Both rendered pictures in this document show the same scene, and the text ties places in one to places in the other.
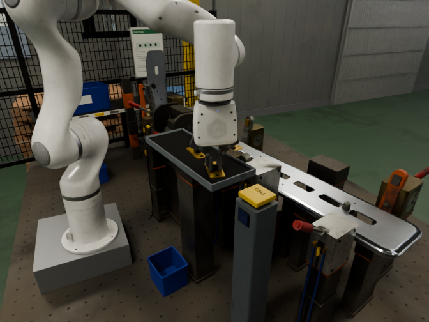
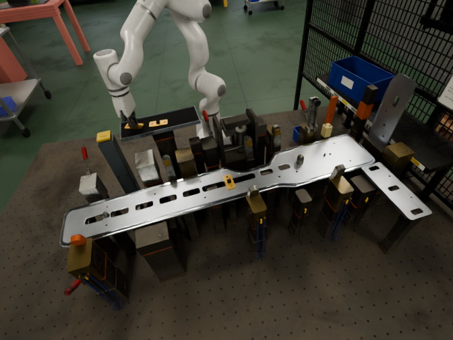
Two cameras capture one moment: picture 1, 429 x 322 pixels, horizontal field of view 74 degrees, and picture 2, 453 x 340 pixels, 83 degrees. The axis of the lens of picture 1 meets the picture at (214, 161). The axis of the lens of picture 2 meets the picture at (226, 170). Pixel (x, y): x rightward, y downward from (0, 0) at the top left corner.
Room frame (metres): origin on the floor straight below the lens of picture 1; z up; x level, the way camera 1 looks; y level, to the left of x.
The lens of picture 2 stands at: (1.43, -0.77, 1.86)
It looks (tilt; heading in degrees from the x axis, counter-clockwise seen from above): 46 degrees down; 114
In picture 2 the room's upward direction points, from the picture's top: 6 degrees counter-clockwise
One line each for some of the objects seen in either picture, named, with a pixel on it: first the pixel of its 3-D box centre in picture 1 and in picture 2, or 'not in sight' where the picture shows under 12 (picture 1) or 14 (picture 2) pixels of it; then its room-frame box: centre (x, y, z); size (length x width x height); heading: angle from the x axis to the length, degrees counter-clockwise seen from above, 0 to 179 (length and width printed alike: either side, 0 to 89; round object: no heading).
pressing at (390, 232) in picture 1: (237, 151); (225, 185); (1.11, -0.10, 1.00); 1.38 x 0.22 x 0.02; 36
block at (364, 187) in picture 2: not in sight; (355, 205); (1.68, 0.07, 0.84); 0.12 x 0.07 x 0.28; 126
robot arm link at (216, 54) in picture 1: (215, 53); (111, 69); (0.64, 0.00, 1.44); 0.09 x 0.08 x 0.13; 156
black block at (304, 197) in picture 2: not in sight; (300, 218); (1.45, -0.07, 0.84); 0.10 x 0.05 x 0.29; 126
